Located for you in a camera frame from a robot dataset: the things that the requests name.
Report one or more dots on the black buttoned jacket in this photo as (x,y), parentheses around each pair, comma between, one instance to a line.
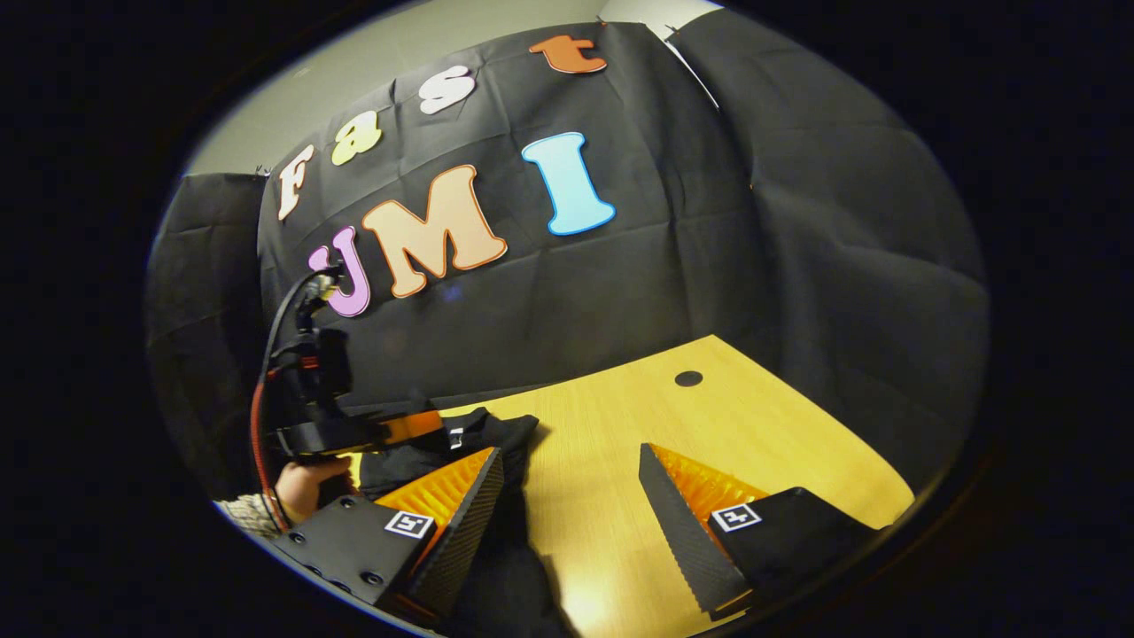
(505,567)

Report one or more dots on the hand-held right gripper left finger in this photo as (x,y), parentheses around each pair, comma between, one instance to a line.
(465,540)

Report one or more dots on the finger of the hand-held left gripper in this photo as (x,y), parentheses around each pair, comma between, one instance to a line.
(412,428)

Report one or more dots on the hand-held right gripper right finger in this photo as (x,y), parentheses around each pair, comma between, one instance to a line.
(687,540)

